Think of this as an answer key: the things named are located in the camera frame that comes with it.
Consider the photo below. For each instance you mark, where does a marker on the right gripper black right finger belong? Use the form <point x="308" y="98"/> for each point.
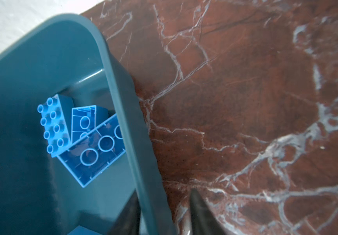
<point x="203" y="221"/>

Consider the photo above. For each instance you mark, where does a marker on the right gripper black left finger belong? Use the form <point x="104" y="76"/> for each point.
<point x="128" y="221"/>

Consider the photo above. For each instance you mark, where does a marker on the blue lego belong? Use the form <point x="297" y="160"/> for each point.
<point x="79" y="230"/>
<point x="93" y="153"/>
<point x="56" y="118"/>
<point x="85" y="119"/>

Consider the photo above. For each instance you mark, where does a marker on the dark teal plastic bin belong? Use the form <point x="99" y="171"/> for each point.
<point x="68" y="55"/>

